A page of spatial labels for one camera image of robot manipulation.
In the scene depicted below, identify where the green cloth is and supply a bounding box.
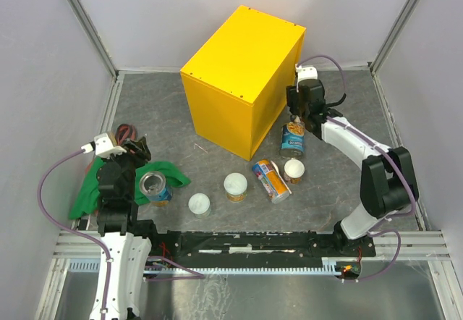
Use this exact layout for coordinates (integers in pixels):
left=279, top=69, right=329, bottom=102
left=69, top=157, right=191, bottom=220

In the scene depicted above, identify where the tall can with white spoon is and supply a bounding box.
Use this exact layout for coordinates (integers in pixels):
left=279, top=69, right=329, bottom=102
left=290, top=114, right=305, bottom=126

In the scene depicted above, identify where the blue yellow can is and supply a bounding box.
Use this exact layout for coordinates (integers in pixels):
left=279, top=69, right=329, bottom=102
left=252, top=159, right=292, bottom=204

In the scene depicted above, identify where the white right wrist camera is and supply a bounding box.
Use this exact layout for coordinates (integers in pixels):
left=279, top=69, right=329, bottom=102
left=295, top=65, right=318, bottom=83

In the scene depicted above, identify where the small jar white lid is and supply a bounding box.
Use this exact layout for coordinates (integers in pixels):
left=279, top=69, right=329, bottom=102
left=188, top=193, right=211, bottom=218

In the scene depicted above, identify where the yellow wooden cabinet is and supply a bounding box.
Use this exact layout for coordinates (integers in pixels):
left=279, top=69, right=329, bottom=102
left=180, top=6, right=306, bottom=161

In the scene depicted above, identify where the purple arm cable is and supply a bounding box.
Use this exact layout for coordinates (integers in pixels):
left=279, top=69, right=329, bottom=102
left=38, top=148, right=113, bottom=313
left=300, top=54, right=419, bottom=285

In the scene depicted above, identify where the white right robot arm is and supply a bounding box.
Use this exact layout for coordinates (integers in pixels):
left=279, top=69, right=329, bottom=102
left=286, top=79, right=419, bottom=256

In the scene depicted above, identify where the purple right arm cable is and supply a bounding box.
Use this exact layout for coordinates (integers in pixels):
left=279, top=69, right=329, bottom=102
left=300, top=54, right=419, bottom=285

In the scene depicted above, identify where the yellow can white lid middle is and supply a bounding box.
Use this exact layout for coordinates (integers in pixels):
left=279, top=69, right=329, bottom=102
left=224, top=172, right=247, bottom=203

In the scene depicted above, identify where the small can white lid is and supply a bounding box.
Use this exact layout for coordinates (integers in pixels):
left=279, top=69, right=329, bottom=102
left=283, top=159, right=305, bottom=184

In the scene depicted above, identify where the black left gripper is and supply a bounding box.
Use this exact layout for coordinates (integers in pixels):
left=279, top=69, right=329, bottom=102
left=101, top=136, right=151, bottom=198

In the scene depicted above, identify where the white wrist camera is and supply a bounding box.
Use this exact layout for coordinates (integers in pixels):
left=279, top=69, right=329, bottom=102
left=295, top=65, right=318, bottom=83
left=81, top=132, right=127, bottom=159

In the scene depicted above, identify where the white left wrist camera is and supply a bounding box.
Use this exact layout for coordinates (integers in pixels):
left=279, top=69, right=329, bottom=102
left=81, top=132, right=127, bottom=159

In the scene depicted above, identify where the light blue cable duct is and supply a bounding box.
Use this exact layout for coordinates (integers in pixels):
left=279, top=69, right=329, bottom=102
left=68, top=258, right=341, bottom=277

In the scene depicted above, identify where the blue soup can lying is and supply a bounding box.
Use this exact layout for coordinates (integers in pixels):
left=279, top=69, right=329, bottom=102
left=279, top=122, right=305, bottom=159

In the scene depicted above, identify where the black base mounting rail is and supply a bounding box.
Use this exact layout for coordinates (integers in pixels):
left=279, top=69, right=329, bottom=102
left=150, top=224, right=376, bottom=270

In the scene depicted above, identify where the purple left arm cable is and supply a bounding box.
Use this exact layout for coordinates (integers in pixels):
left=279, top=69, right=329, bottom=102
left=38, top=148, right=113, bottom=313

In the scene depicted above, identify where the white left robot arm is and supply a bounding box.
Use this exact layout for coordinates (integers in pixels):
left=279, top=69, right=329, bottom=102
left=89, top=133, right=160, bottom=319

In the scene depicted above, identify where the open blue tin can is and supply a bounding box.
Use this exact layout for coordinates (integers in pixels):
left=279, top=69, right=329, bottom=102
left=139, top=172, right=172, bottom=207

